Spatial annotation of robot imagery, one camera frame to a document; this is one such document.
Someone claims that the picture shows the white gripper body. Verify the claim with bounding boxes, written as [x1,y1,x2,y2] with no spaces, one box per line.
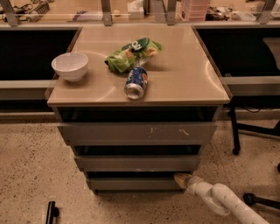
[186,176,211,196]

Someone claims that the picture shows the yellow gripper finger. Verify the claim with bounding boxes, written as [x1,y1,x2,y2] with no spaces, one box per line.
[173,172,192,189]

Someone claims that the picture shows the grey bottom drawer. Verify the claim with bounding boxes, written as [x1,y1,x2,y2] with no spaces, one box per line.
[87,178,181,191]

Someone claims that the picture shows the grey drawer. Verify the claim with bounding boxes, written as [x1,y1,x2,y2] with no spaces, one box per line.
[58,122,217,146]
[87,178,181,191]
[74,155,200,172]

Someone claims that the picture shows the grey top drawer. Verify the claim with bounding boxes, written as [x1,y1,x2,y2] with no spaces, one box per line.
[58,122,217,146]

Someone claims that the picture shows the grey drawer cabinet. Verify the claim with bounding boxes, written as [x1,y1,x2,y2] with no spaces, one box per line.
[48,25,230,181]

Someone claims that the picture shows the grey middle drawer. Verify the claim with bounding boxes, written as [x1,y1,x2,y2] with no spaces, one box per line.
[74,155,200,172]

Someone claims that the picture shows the black table leg with caster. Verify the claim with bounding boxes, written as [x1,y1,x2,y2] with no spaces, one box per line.
[228,103,280,156]

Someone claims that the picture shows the blue soda can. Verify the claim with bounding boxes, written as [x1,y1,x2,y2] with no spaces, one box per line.
[124,66,148,100]

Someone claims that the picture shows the black object on floor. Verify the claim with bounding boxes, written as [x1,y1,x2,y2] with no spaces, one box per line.
[45,201,60,224]

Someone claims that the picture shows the green chip bag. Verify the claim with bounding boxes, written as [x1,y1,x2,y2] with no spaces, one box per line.
[104,38,162,74]

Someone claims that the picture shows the white bowl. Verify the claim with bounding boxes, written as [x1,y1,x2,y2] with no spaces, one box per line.
[52,52,88,81]

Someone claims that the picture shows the pink stacked trays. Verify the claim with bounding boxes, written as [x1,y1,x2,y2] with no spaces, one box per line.
[180,0,210,22]

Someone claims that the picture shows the white tissue box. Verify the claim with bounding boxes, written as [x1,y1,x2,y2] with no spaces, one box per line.
[127,0,144,19]

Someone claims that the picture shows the coiled spring tool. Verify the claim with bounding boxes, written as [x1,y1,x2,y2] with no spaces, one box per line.
[25,2,50,23]

